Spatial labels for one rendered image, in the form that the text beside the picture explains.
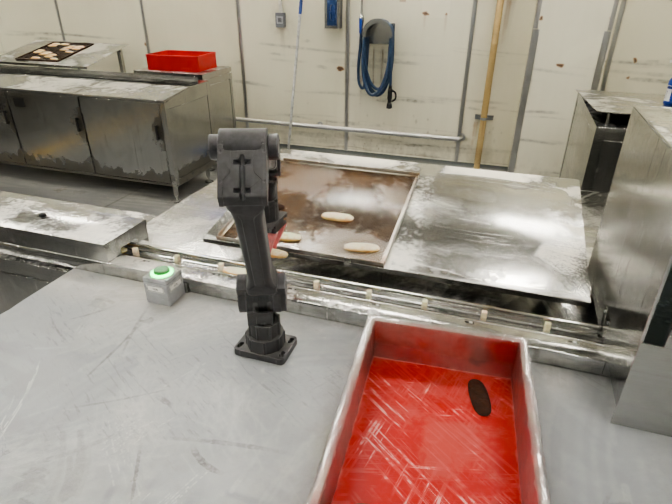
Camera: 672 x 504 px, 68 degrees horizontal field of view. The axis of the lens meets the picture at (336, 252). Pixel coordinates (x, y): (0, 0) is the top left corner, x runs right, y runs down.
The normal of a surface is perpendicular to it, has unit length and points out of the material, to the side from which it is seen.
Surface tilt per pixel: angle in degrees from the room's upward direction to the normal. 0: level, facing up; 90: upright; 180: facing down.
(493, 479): 0
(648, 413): 90
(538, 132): 90
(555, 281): 10
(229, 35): 90
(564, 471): 0
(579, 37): 90
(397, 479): 0
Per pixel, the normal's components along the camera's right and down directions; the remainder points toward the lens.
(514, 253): -0.05, -0.79
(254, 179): 0.05, -0.18
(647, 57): -0.32, 0.44
